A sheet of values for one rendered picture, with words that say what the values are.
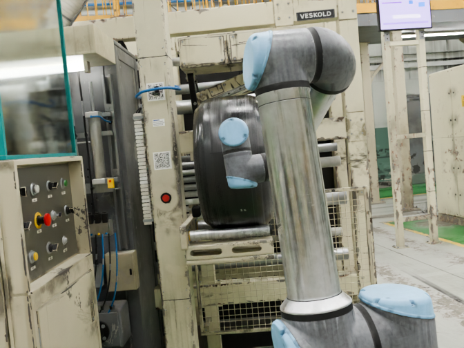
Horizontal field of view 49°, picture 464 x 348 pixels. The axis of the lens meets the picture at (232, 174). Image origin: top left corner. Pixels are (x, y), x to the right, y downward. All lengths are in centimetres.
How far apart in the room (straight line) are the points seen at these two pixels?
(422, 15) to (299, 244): 509
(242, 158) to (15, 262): 70
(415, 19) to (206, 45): 378
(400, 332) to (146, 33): 158
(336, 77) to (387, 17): 469
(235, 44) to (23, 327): 153
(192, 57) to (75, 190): 87
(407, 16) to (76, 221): 460
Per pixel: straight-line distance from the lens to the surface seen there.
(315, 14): 279
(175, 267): 221
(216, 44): 243
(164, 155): 215
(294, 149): 101
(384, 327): 110
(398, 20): 583
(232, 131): 154
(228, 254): 207
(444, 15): 887
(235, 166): 154
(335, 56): 108
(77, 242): 201
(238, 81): 254
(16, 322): 156
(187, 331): 228
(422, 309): 112
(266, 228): 207
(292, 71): 103
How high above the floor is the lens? 125
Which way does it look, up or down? 3 degrees down
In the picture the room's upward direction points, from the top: 5 degrees counter-clockwise
